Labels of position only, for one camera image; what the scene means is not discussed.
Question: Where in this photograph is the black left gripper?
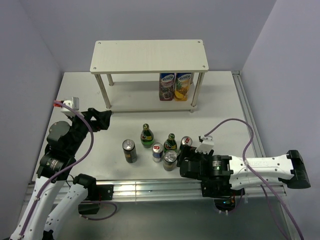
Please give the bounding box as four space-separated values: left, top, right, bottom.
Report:
67 106 112 155

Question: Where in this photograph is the dark olive beverage can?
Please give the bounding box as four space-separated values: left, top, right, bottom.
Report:
163 150 178 172

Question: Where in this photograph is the blue silver energy drink can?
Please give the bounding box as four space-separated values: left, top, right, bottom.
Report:
179 136 193 153

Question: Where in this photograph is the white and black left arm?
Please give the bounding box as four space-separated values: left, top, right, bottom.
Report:
10 108 112 240

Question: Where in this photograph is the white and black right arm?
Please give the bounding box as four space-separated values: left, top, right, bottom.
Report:
177 146 311 198

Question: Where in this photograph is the white two-tier shelf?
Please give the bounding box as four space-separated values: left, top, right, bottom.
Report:
90 39 209 113

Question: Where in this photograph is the short green glass bottle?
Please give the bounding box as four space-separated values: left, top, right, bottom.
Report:
163 133 177 153

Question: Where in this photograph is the small red-tab silver can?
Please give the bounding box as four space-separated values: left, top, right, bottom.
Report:
152 142 164 163

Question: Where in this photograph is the black and gold can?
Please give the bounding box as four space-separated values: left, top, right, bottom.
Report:
122 139 137 164

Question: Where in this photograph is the tall green glass bottle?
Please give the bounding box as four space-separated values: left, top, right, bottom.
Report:
140 123 155 148

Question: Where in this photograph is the purple grape juice carton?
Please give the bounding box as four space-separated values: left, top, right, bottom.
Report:
159 73 176 101

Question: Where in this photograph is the yellow pineapple juice carton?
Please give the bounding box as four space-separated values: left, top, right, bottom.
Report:
174 73 192 101

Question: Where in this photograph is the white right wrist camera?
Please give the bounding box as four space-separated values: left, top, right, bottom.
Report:
195 135 215 155

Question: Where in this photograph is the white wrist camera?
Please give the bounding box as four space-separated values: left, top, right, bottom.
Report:
195 135 215 155
60 97 80 117

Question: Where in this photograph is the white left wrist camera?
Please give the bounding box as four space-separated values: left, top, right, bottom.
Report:
60 97 80 117

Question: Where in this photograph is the aluminium front rail frame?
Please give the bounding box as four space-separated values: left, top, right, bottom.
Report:
23 174 287 205

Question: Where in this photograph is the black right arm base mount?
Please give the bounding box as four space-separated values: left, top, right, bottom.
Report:
200 181 245 216

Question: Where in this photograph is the aluminium right side rail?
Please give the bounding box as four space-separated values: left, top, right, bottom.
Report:
231 71 266 157

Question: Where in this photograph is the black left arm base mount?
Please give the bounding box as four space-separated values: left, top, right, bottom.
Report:
78 184 114 216

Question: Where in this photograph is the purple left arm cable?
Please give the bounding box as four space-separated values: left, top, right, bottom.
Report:
18 100 118 238

